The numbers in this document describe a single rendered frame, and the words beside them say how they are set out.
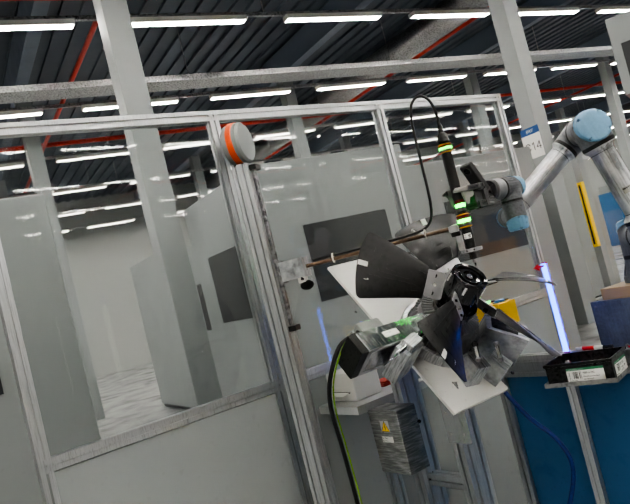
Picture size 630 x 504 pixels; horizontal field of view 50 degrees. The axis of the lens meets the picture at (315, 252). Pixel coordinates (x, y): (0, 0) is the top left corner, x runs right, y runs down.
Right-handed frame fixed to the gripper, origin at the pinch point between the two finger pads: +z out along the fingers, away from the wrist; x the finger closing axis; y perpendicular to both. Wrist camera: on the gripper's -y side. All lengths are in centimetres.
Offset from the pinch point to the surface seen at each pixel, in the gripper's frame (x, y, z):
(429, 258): 12.6, 19.8, 4.0
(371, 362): 10, 46, 41
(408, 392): 31, 64, 12
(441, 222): 13.9, 8.6, -7.2
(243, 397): 71, 53, 54
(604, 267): 273, 79, -508
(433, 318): -11.2, 36.3, 32.0
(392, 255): 7.8, 15.9, 24.2
